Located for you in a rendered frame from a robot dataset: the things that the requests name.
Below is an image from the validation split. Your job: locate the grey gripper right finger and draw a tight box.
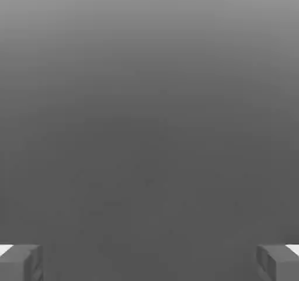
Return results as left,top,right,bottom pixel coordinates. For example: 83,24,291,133
256,244,299,281

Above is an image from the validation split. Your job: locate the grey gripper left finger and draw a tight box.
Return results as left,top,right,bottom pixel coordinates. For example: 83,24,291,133
0,244,44,281

